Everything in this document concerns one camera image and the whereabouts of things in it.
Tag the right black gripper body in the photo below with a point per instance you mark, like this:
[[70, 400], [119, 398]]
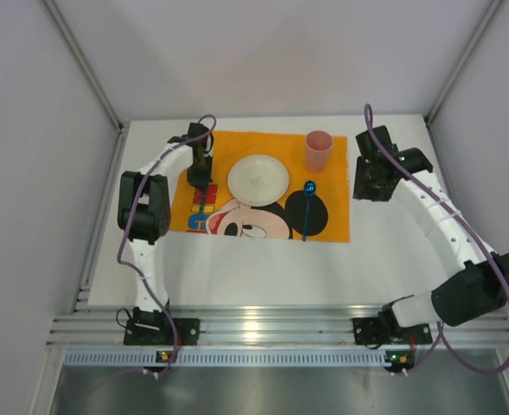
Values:
[[367, 186]]

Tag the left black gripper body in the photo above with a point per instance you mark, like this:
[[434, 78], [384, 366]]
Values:
[[199, 175]]

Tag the fork with teal handle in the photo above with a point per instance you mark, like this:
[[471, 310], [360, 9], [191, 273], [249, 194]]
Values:
[[203, 198]]

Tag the orange cartoon mouse cloth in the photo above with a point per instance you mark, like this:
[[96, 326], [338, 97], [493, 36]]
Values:
[[225, 216]]

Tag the cream round plate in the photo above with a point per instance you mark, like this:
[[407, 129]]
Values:
[[258, 180]]

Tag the blue metallic spoon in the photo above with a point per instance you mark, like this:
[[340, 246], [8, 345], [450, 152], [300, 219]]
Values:
[[309, 190]]

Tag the pink plastic cup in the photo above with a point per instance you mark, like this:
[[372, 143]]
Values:
[[318, 147]]

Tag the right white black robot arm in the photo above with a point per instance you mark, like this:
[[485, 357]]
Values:
[[471, 288]]

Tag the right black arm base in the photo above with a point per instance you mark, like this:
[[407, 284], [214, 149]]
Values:
[[372, 333]]

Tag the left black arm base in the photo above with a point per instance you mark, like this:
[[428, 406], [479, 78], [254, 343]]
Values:
[[143, 334]]

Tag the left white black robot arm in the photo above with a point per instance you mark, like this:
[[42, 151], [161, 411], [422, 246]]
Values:
[[145, 197]]

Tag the aluminium mounting rail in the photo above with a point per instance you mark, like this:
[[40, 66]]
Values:
[[266, 327]]

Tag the perforated grey cable duct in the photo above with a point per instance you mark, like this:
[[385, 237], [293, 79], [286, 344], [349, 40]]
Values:
[[390, 359]]

